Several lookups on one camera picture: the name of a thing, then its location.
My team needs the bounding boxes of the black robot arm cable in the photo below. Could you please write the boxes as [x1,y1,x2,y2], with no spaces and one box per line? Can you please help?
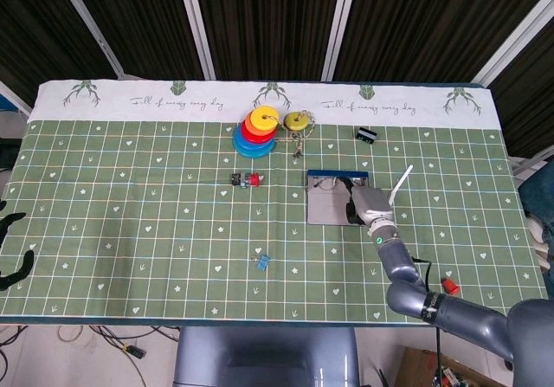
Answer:
[410,255,443,387]

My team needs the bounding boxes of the black floor power adapter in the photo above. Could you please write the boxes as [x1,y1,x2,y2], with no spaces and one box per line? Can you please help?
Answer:
[120,343,147,359]

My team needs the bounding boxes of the grey-blue robot body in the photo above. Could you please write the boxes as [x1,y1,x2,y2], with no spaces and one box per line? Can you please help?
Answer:
[172,326,360,387]

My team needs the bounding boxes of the light blue toy ring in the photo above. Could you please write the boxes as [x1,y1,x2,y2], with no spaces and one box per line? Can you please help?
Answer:
[232,138,276,159]

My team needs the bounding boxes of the olive yellow toy ring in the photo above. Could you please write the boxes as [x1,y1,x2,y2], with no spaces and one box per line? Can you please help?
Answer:
[283,111,308,131]

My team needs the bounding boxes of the orange toy ring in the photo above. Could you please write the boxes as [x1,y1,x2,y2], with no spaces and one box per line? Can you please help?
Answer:
[243,113,278,137]

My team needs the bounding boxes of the dark blue toy ring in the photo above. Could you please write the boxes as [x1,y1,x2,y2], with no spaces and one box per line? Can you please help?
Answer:
[233,126,276,152]

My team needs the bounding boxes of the brown cardboard box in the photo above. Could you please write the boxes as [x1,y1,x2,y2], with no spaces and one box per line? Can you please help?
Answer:
[396,345,516,387]

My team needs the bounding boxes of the wire-frame eyeglasses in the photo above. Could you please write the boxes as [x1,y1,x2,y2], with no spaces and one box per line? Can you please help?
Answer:
[313,177,347,191]

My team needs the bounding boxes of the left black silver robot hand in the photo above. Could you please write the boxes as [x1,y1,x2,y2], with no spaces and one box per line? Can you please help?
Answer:
[0,200,35,293]

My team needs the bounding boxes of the white aluminium partition post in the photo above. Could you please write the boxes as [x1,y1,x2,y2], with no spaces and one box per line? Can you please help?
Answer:
[320,0,364,81]
[175,0,216,81]
[51,0,127,81]
[471,0,554,88]

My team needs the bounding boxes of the black floor cables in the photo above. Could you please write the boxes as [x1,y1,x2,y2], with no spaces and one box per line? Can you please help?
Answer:
[0,324,181,387]

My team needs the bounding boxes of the white plastic strip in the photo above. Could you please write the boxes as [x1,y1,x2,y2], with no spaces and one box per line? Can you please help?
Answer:
[388,164,415,209]

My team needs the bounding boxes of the black and silver rectangular block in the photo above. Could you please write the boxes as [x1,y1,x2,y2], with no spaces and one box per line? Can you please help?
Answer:
[355,126,378,145]

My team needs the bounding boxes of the blue chair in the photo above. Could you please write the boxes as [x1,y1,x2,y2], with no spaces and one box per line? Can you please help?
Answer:
[517,159,554,271]

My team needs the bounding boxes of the red toy ring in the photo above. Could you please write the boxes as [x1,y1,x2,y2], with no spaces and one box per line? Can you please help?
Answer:
[240,122,275,144]

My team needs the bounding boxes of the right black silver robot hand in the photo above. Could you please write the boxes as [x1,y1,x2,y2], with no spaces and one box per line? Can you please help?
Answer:
[336,177,396,228]

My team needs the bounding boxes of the green grid tablecloth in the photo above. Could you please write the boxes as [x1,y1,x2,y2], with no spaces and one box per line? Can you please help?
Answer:
[0,79,554,327]

